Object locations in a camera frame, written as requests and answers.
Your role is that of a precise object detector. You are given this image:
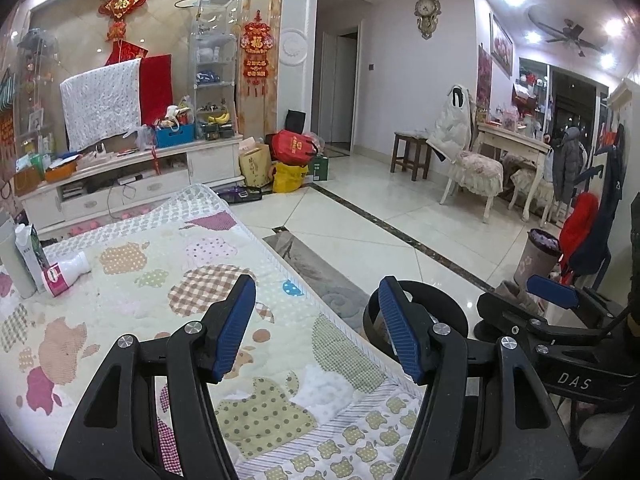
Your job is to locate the white dressing table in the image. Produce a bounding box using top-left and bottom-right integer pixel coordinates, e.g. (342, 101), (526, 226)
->
(472, 122), (551, 221)

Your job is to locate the white pink label bottle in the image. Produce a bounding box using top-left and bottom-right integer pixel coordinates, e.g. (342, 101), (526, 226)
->
(41, 252), (91, 297)

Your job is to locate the patchwork quilt cover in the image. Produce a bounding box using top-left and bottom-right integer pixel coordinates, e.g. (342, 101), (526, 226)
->
(1, 186), (421, 479)

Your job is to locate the white chair with jacket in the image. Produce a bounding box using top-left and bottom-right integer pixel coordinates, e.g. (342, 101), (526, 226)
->
(426, 84), (503, 223)

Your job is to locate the brown wooden stool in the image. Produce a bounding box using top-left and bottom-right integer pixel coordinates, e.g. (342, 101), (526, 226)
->
(390, 132), (433, 181)

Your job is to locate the grey thermos cylinder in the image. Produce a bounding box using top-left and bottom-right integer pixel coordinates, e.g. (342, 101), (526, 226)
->
(0, 209), (37, 298)

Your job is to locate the white green milk carton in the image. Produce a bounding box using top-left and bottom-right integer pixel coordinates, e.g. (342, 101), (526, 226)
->
(15, 223), (49, 292)

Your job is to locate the white tv cabinet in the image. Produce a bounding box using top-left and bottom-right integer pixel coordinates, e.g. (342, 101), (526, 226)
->
(20, 136), (243, 238)

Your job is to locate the ceiling fan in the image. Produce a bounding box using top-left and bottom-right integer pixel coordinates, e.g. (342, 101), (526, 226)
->
(526, 6), (605, 58)

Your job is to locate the yellow bag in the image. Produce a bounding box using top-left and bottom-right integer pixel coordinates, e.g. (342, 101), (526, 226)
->
(272, 162), (308, 193)

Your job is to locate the blue storage basket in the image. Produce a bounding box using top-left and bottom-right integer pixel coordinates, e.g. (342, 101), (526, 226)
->
(155, 124), (194, 148)

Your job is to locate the red bag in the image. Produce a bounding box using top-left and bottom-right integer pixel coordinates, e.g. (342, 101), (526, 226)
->
(270, 130), (318, 167)

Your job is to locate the white quilted cloth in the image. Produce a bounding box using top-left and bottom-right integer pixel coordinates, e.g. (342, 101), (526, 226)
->
(60, 58), (142, 152)

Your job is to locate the red cloth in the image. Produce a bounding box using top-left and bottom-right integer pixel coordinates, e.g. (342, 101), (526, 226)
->
(140, 54), (174, 126)

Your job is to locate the red hanging knot decoration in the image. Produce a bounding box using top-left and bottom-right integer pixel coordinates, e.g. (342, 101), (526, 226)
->
(240, 10), (274, 96)

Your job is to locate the clear shelf rack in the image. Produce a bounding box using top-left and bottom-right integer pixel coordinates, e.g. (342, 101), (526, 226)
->
(189, 0), (241, 141)

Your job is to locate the wall clock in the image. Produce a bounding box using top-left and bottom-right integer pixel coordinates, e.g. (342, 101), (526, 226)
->
(414, 0), (442, 40)

